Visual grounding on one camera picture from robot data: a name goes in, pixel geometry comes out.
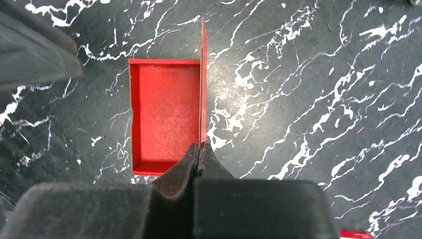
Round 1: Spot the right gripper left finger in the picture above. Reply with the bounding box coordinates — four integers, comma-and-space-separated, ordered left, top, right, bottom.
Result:
0, 144, 199, 239

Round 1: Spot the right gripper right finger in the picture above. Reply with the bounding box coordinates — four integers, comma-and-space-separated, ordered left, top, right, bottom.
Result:
193, 143, 339, 239

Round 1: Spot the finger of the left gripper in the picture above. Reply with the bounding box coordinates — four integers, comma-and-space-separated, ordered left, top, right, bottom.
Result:
0, 0, 84, 90

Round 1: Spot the red paper box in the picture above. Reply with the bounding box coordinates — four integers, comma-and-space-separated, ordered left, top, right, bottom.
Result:
128, 25, 208, 176

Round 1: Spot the small red white card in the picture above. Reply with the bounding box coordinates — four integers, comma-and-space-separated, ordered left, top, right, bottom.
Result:
339, 231, 373, 239

